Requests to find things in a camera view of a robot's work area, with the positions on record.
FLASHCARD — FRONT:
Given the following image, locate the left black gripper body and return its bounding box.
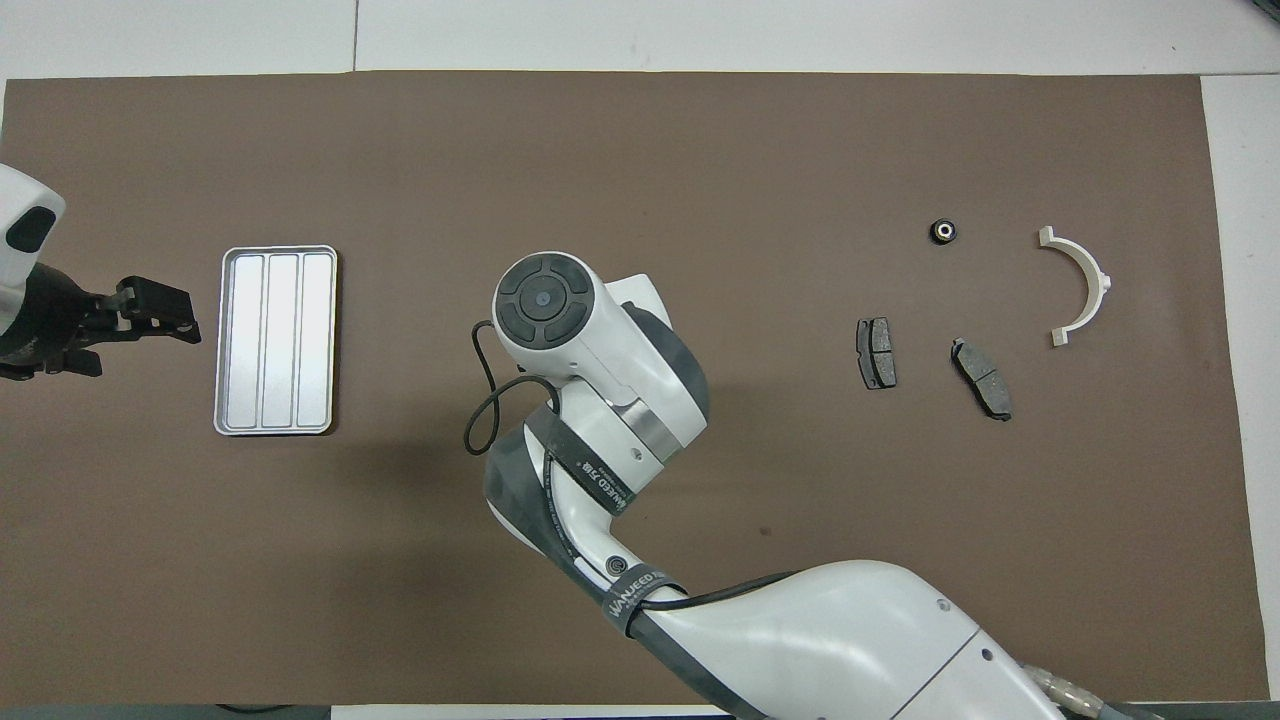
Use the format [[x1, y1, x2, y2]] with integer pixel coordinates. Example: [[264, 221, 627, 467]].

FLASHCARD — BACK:
[[0, 262, 124, 382]]

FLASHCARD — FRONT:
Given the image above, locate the silver metal tray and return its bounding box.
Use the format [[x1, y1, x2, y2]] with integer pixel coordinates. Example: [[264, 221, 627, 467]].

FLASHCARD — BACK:
[[213, 245, 339, 437]]

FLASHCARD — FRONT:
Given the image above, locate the brown table mat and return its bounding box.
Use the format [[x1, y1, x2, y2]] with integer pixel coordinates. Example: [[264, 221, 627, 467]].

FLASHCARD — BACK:
[[0, 70, 1271, 706]]

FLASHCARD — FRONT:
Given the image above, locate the short grey brake pad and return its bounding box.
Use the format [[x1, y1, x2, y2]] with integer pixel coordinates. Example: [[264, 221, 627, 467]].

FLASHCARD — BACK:
[[856, 317, 898, 391]]

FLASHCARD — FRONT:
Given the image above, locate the long grey brake pad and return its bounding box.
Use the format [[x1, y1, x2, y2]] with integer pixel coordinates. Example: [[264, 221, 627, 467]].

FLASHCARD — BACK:
[[950, 337, 1013, 422]]

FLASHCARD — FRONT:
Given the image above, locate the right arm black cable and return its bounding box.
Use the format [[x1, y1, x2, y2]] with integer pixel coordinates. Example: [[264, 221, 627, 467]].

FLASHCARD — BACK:
[[464, 320, 801, 613]]

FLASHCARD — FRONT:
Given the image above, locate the black velcro cable strap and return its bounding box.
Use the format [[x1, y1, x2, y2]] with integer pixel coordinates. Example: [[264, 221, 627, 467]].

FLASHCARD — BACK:
[[600, 565, 691, 639], [522, 405, 636, 516]]

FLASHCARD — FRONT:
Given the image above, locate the white semicircular bracket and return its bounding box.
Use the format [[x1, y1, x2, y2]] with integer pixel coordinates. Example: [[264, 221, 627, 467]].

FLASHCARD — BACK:
[[1037, 226, 1113, 348]]

